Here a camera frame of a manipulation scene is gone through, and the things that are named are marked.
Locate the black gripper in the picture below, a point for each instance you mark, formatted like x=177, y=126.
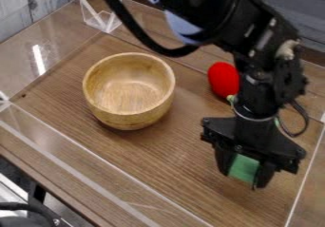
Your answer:
x=250, y=134

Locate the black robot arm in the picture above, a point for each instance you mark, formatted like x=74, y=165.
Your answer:
x=249, y=29

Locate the red toy strawberry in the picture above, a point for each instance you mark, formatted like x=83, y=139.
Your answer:
x=223, y=80

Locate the brown wooden bowl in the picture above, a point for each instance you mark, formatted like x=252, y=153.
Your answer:
x=129, y=88

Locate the green rectangular block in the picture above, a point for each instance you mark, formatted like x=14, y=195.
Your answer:
x=244, y=168

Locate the clear acrylic corner bracket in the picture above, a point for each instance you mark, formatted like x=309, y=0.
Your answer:
x=102, y=20

